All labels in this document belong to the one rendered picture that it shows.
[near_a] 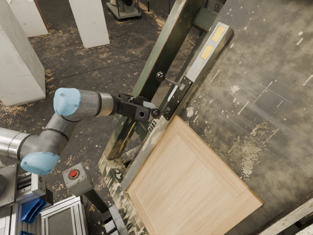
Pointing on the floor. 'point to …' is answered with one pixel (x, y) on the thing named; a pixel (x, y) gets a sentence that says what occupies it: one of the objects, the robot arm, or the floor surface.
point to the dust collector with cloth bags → (124, 9)
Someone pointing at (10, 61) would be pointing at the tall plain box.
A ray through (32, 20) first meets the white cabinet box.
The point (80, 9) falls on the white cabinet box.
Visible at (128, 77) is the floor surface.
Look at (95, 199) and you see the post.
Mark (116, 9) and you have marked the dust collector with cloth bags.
